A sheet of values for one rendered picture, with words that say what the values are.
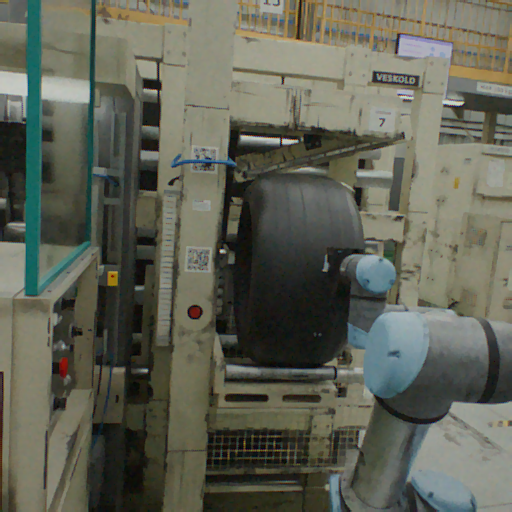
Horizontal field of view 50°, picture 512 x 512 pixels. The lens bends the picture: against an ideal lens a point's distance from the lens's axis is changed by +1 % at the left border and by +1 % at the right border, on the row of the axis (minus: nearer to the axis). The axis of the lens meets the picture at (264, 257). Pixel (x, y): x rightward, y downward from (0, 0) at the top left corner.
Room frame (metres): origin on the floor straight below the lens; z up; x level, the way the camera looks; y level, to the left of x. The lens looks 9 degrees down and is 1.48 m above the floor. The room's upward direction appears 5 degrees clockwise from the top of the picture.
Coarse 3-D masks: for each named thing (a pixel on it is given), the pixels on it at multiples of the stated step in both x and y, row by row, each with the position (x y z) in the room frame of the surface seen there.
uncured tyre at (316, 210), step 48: (288, 192) 1.54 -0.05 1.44; (336, 192) 1.58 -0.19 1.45; (240, 240) 1.89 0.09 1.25; (288, 240) 1.43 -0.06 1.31; (336, 240) 1.46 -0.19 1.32; (240, 288) 1.87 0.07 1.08; (288, 288) 1.41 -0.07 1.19; (240, 336) 1.62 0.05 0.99; (288, 336) 1.45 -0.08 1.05; (336, 336) 1.47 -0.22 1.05
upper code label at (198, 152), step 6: (192, 150) 1.57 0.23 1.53; (198, 150) 1.58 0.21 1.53; (204, 150) 1.58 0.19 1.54; (210, 150) 1.58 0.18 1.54; (216, 150) 1.58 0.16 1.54; (192, 156) 1.57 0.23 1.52; (198, 156) 1.58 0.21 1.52; (204, 156) 1.58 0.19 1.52; (210, 156) 1.58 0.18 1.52; (216, 156) 1.58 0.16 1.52; (192, 168) 1.57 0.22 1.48; (198, 168) 1.58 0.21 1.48; (204, 168) 1.58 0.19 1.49; (210, 168) 1.58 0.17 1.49; (216, 168) 1.59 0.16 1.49
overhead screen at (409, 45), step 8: (400, 32) 5.37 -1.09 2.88; (400, 40) 5.37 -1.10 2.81; (408, 40) 5.40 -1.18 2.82; (416, 40) 5.43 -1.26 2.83; (424, 40) 5.46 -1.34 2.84; (432, 40) 5.49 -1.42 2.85; (440, 40) 5.52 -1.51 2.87; (400, 48) 5.38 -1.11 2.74; (408, 48) 5.40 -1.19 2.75; (416, 48) 5.43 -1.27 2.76; (424, 48) 5.46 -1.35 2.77; (432, 48) 5.49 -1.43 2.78; (440, 48) 5.52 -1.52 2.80; (448, 48) 5.55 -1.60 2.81; (416, 56) 5.44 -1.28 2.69; (424, 56) 5.46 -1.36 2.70; (440, 56) 5.52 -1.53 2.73; (448, 56) 5.55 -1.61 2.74; (448, 72) 5.56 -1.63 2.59; (408, 96) 5.43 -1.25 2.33
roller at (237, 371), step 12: (228, 372) 1.52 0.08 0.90; (240, 372) 1.53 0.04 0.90; (252, 372) 1.53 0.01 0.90; (264, 372) 1.54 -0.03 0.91; (276, 372) 1.55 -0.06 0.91; (288, 372) 1.55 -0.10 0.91; (300, 372) 1.56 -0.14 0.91; (312, 372) 1.57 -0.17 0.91; (324, 372) 1.57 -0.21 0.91; (336, 372) 1.58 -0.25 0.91
